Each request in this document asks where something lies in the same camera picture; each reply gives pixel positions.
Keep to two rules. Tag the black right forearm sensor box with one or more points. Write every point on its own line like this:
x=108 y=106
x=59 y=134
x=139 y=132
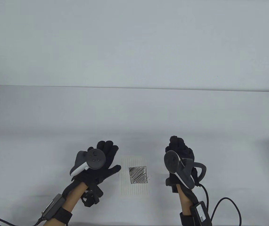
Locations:
x=200 y=213

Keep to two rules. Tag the person's left forearm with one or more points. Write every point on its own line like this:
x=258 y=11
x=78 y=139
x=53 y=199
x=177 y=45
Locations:
x=74 y=197

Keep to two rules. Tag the grey white right hand controller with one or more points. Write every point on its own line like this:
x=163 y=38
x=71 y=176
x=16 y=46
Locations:
x=176 y=168

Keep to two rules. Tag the person's left hand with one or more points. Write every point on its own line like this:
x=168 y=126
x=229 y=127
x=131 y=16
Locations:
x=101 y=174

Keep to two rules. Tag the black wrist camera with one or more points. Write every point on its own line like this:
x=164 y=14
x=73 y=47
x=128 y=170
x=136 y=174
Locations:
x=174 y=187
x=90 y=197

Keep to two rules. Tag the grey left forearm sensor box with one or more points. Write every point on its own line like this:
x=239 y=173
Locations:
x=53 y=207

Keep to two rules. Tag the grey white hand controller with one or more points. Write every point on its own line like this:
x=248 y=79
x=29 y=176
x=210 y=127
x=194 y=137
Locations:
x=92 y=161
x=176 y=168

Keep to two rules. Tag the grey white left hand controller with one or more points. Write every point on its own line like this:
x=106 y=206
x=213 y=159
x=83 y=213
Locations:
x=92 y=161

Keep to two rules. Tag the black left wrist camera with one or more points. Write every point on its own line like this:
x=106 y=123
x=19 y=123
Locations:
x=90 y=197

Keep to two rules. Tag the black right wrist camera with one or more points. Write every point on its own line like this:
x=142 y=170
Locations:
x=174 y=187

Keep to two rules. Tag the white lined paper sheet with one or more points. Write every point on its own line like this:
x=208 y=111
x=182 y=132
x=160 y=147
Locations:
x=134 y=176

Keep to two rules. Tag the person's right forearm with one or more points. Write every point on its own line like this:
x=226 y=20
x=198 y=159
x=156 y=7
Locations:
x=185 y=200

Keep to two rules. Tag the person's right hand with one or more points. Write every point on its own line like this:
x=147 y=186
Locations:
x=184 y=150

